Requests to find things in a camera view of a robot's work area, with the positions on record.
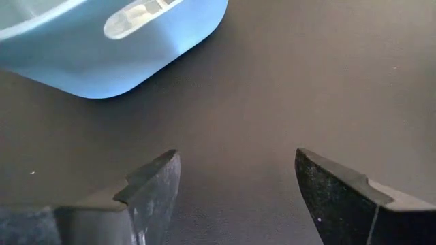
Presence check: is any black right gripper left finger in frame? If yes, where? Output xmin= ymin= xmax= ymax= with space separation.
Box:
xmin=54 ymin=148 xmax=182 ymax=245

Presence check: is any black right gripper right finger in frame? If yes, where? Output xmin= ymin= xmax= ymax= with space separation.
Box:
xmin=294 ymin=147 xmax=436 ymax=245

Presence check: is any blue plastic basket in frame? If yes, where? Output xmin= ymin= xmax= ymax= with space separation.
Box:
xmin=0 ymin=0 xmax=230 ymax=100

